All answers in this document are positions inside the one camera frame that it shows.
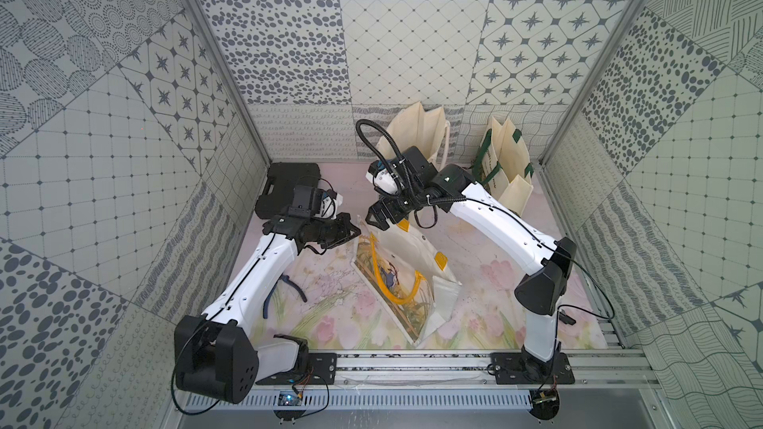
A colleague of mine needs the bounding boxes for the yellow-handled cartoon canvas bag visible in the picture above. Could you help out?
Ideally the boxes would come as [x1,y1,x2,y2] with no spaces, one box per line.
[353,220,462,347]

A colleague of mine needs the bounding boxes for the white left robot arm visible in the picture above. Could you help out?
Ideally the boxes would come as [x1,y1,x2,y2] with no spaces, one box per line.
[170,213,361,403]

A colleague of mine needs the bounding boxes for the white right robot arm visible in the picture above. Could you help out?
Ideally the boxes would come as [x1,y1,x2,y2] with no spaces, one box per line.
[367,161,576,365]

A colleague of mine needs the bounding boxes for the starry night canvas bag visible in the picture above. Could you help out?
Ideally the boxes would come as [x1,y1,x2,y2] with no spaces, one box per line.
[385,102,451,170]

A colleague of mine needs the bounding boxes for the black plastic tool case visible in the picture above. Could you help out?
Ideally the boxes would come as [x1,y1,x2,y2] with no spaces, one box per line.
[254,162,321,220]

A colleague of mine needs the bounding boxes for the left green circuit board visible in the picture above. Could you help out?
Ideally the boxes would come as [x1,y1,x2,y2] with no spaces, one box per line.
[273,391,306,421]

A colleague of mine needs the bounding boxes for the right round circuit board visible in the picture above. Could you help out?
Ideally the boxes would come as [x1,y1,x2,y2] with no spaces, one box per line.
[529,389,560,421]

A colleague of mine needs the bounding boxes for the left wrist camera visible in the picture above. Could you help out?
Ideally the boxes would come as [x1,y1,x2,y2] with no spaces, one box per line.
[314,189,343,220]

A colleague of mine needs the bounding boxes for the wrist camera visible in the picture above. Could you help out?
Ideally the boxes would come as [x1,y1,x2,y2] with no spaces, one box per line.
[314,189,343,220]
[366,166,399,196]

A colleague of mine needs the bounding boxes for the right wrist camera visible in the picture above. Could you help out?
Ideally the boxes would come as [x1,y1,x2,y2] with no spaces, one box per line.
[366,166,399,196]

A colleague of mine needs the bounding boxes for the black corrugated cable hose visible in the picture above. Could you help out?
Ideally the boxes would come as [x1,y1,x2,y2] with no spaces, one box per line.
[354,118,418,204]

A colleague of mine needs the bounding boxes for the blue-handled pliers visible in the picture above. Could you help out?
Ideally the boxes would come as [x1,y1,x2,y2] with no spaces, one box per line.
[261,273,309,321]

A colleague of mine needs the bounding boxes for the green-handled floral canvas bag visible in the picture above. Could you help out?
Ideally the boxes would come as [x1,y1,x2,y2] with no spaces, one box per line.
[472,117,534,216]

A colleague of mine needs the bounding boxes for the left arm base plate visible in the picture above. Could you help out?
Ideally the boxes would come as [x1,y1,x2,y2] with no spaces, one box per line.
[256,353,338,385]

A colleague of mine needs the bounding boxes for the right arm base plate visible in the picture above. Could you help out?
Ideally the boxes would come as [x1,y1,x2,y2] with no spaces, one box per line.
[486,352,575,385]

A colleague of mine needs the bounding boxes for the aluminium mounting rail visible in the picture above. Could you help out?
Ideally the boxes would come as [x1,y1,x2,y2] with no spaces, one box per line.
[333,350,658,389]

